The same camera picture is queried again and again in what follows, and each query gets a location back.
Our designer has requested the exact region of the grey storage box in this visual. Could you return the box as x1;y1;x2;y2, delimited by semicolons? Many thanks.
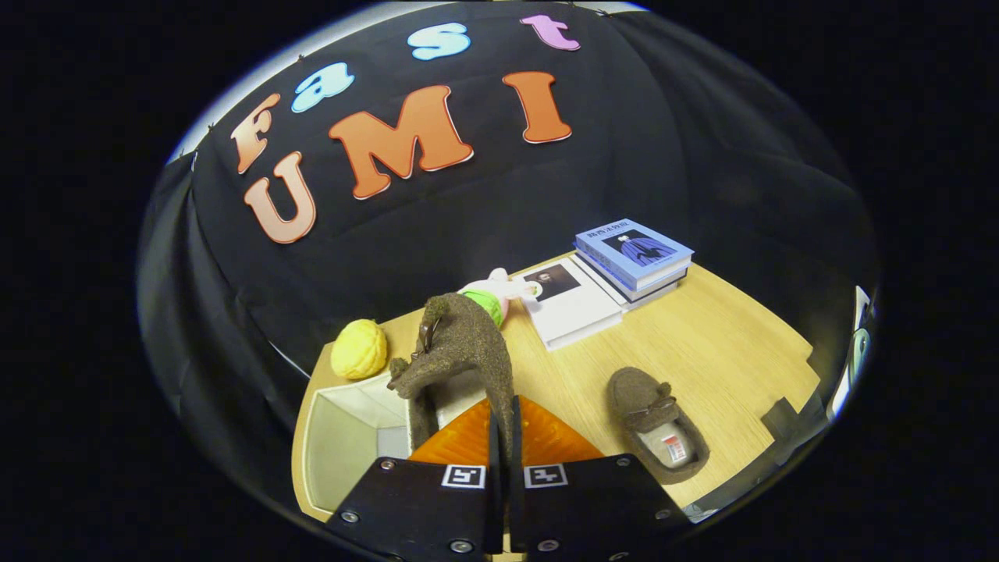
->
300;367;500;516

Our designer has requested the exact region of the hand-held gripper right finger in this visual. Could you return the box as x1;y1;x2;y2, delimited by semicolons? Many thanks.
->
510;395;693;562

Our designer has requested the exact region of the white portrait cover book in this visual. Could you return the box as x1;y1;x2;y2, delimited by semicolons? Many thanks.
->
511;256;625;352

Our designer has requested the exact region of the brown fuzzy shoe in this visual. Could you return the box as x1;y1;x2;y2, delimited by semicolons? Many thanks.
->
607;367;711;485
386;293;517;469

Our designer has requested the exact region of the blue figure cover book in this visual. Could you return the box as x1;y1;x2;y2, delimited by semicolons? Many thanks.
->
575;219;695;291

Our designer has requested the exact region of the green and pink plush toy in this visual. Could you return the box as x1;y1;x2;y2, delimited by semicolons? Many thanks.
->
459;268;541;329

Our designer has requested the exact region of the yellow plush ball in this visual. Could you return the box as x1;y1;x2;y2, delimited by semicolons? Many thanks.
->
330;318;389;381

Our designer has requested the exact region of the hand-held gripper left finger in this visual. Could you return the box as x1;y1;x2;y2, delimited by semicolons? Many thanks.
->
324;397;505;562

